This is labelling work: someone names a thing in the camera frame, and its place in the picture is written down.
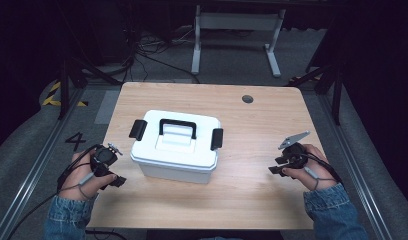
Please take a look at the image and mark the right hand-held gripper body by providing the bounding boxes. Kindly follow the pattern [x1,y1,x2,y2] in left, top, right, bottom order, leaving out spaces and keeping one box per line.
[277,130,312,169]

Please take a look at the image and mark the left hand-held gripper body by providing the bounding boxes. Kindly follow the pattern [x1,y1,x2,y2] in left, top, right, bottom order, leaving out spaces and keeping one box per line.
[89,142,124,178]

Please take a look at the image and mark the white plastic storage box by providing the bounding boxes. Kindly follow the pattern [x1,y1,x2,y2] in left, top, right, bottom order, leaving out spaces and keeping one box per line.
[128,109,224,185]

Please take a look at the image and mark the person's right hand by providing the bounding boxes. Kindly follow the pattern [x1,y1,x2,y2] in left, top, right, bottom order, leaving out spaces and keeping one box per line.
[281,143,338,191]

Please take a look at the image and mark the person's left hand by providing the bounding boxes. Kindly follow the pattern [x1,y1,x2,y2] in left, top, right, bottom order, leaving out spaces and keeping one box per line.
[59,149,118,202]

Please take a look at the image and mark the black tripod stand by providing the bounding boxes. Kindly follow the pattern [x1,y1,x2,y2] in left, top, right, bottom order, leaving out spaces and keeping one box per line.
[56,54,124,121]
[287,61,344,127]

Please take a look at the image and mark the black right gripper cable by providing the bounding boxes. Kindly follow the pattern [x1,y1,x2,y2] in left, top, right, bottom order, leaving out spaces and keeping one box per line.
[301,151,344,185]

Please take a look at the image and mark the grey right wrist cord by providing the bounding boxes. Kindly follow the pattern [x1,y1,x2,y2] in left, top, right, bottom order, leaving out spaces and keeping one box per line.
[303,165,338,192]

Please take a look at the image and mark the grey wrist cord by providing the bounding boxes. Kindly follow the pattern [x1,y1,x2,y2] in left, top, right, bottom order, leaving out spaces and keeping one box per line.
[57,171,100,201]
[303,165,338,192]

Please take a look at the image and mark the grey left wrist cord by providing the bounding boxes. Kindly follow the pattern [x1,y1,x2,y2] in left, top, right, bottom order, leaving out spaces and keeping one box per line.
[57,171,100,201]

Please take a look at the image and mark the aluminium floor rail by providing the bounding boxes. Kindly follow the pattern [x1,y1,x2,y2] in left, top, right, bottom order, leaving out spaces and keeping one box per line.
[0,87,88,240]
[315,93,395,240]

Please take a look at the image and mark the black floor cables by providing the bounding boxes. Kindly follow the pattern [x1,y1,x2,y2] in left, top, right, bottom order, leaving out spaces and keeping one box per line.
[133,28,201,85]

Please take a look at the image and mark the white metal desk frame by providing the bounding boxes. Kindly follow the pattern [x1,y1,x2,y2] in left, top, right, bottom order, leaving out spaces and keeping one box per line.
[190,4,288,79]

